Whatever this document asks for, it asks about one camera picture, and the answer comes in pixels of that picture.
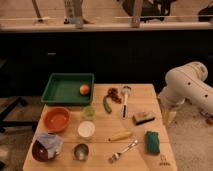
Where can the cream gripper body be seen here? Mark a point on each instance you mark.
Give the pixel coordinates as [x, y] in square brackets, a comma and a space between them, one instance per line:
[168, 116]

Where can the dark red grape bunch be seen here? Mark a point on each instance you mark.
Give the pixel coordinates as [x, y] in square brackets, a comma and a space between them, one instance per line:
[113, 94]

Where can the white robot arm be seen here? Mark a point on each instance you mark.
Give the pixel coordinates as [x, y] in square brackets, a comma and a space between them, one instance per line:
[186, 82]

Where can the green plastic cup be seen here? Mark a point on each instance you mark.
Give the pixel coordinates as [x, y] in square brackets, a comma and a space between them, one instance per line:
[88, 113]

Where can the white plastic cup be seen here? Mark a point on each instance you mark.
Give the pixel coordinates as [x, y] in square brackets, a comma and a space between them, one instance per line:
[86, 129]

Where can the small metal cup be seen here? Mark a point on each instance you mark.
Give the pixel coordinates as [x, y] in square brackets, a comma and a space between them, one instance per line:
[81, 152]

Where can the green sponge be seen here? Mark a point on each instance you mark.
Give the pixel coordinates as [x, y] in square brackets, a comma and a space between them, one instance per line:
[152, 142]

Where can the tan block eraser brush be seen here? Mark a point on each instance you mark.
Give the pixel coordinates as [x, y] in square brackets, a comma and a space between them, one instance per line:
[142, 117]

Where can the green chili pepper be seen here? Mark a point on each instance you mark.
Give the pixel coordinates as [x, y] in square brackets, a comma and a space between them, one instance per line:
[106, 105]

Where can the silver metal fork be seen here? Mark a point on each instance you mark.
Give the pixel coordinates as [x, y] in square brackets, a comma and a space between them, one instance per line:
[116, 156]

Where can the orange peach fruit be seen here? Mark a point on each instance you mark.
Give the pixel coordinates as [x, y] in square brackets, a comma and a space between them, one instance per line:
[84, 89]

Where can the green plastic tray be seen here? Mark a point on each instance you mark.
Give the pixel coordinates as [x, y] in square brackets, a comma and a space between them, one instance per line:
[64, 89]

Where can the orange plastic bowl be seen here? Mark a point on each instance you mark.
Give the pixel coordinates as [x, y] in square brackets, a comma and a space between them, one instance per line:
[56, 119]

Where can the dark red bowl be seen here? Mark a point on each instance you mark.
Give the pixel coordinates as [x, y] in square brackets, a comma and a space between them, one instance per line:
[40, 153]

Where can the black office chair base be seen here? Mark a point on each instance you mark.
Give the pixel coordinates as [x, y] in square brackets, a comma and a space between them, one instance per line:
[9, 119]

